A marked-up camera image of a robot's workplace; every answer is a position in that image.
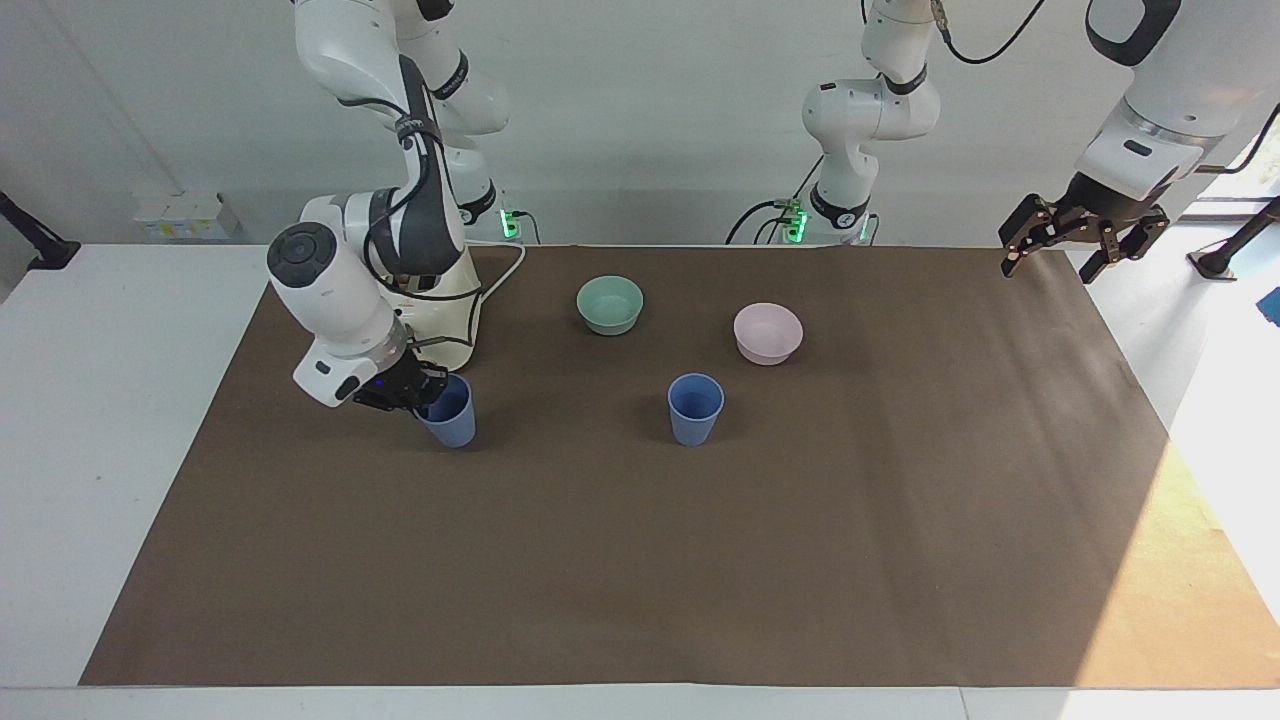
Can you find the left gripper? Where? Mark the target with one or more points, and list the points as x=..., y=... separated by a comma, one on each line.
x=1100, y=208

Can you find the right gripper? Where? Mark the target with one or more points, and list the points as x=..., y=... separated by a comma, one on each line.
x=385, y=390

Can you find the blue plastic cup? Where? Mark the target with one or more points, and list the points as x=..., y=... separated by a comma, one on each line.
x=453, y=420
x=695, y=410

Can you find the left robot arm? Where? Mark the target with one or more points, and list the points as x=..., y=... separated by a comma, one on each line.
x=860, y=110

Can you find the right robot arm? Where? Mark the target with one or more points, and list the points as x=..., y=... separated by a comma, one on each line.
x=335, y=290

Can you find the black stand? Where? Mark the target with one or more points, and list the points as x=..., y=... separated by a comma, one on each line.
x=1235, y=248
x=35, y=245

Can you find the green bowl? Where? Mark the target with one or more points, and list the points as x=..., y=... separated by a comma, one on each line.
x=610, y=305

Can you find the blue object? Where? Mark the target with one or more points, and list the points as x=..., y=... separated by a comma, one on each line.
x=1271, y=306

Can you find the pink bowl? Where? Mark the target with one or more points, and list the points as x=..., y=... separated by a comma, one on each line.
x=768, y=335

